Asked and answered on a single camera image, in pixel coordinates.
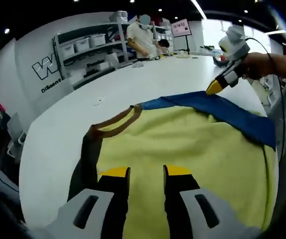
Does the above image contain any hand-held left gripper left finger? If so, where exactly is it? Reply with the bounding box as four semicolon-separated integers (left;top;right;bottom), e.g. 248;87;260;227
43;166;131;239

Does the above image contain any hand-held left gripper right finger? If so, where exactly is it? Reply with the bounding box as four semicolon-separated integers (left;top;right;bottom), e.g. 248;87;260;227
162;164;256;239

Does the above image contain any yellow and blue garment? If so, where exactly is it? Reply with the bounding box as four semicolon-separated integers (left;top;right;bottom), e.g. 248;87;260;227
67;91;277;239

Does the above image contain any person's right hand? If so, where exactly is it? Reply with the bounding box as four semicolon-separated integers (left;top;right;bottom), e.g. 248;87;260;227
235;51;271;80

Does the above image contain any black curved object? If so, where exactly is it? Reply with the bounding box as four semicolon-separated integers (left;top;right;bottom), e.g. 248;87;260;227
214;56;230;68

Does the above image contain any pink display screen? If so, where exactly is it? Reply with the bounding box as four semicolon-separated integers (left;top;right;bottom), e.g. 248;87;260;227
171;19;192;38

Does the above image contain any grey metal shelf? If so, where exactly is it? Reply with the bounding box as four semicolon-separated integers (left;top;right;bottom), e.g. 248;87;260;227
52;19;139;86
147;21;173;54

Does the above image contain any white office chair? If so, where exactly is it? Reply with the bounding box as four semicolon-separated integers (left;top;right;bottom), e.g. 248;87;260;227
7;112;27;157

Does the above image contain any white storage bin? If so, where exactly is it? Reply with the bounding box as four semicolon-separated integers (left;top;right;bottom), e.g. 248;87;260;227
74;39;91;52
89;33;107;48
61;44;75;57

